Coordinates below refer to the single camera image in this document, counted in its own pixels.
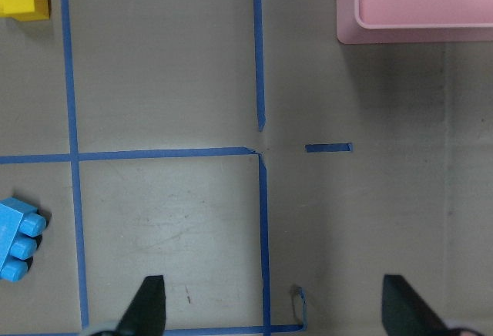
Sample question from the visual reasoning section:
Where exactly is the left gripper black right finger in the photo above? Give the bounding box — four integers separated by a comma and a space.
381, 274, 450, 336

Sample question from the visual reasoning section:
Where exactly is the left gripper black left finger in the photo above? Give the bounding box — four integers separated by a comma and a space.
114, 275, 166, 336

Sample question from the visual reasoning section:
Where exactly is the blue toy block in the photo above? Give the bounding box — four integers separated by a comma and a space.
1, 197, 47, 282

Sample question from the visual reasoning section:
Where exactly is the pink plastic box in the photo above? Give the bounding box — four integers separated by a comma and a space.
336, 0, 492, 45

